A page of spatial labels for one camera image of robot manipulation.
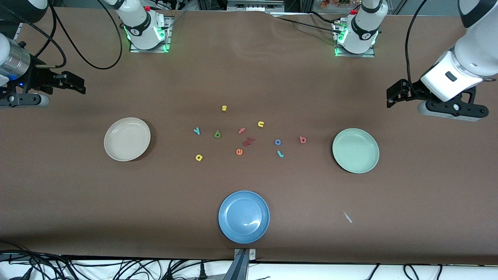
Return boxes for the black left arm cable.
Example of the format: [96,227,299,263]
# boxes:
[405,0,429,88]

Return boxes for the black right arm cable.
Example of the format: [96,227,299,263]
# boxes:
[35,0,123,70]

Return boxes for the grey metal box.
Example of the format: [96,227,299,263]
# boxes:
[228,0,284,12]

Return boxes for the blue plate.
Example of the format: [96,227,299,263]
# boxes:
[218,190,270,244]

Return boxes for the beige plate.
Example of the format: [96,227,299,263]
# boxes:
[103,117,151,162]

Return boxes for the looped black floor cable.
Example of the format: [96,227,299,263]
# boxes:
[403,264,443,280]

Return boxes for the long black table cable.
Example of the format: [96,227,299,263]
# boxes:
[277,17,340,34]

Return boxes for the tangled black floor cables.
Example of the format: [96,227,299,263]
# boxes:
[0,241,234,280]

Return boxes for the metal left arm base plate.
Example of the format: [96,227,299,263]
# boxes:
[334,19,376,58]

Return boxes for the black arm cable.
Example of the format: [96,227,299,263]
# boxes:
[35,0,123,70]
[405,0,429,88]

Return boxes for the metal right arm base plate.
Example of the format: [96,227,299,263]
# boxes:
[129,16,172,53]

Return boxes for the brown table cover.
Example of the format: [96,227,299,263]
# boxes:
[0,6,498,266]

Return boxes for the short black table cable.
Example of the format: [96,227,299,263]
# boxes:
[309,11,344,24]

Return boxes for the light green plate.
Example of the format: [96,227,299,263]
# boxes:
[332,128,380,174]

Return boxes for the grey metal bracket post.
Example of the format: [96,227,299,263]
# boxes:
[233,248,257,280]

